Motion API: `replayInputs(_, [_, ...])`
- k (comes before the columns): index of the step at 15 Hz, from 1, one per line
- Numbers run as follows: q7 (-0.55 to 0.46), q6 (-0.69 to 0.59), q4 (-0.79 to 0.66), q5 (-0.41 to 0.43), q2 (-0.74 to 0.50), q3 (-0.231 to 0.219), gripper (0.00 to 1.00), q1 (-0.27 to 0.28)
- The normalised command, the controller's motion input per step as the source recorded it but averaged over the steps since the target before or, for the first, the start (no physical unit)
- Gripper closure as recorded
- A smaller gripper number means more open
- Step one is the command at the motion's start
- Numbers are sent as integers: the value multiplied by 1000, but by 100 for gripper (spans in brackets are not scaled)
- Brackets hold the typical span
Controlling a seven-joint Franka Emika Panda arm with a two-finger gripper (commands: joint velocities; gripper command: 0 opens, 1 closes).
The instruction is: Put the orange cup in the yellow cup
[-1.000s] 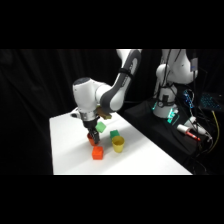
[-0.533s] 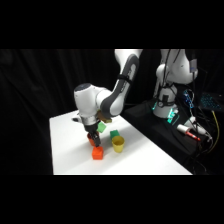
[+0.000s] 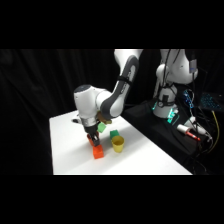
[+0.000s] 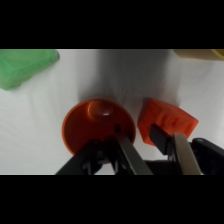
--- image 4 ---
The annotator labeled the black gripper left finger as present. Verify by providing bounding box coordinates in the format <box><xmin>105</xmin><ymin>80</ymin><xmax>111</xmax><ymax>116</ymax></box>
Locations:
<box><xmin>54</xmin><ymin>123</ymin><xmax>154</xmax><ymax>175</ymax></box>

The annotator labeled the orange plastic cup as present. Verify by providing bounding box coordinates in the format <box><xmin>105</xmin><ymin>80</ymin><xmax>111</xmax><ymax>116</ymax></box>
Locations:
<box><xmin>61</xmin><ymin>98</ymin><xmax>137</xmax><ymax>164</ymax></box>

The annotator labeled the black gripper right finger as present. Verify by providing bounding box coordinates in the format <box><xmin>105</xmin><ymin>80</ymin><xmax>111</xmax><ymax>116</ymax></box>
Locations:
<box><xmin>149</xmin><ymin>123</ymin><xmax>224</xmax><ymax>175</ymax></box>

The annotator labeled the orange toy cube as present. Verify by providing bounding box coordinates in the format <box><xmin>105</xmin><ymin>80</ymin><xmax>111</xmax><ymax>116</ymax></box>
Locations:
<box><xmin>137</xmin><ymin>97</ymin><xmax>200</xmax><ymax>146</ymax></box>

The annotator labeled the large light green cube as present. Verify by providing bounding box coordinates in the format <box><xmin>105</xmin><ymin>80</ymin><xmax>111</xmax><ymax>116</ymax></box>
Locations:
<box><xmin>0</xmin><ymin>49</ymin><xmax>60</xmax><ymax>91</ymax></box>

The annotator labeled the yellow plastic cup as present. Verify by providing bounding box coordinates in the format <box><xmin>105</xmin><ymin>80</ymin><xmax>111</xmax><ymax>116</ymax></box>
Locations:
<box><xmin>173</xmin><ymin>49</ymin><xmax>224</xmax><ymax>62</ymax></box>

